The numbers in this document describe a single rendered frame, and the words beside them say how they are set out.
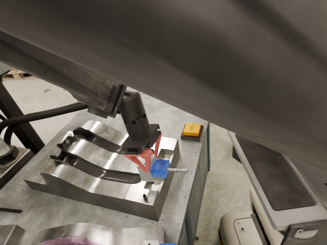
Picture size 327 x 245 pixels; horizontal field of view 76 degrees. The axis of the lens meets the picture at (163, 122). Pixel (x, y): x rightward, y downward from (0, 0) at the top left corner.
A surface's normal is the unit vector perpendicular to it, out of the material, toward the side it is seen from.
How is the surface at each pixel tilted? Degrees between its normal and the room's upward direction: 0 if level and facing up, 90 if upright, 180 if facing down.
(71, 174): 28
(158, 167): 12
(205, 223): 0
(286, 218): 0
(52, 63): 110
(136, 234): 0
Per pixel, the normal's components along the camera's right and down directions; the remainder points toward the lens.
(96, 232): 0.33, -0.73
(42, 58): 0.94, 0.34
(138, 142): -0.24, -0.86
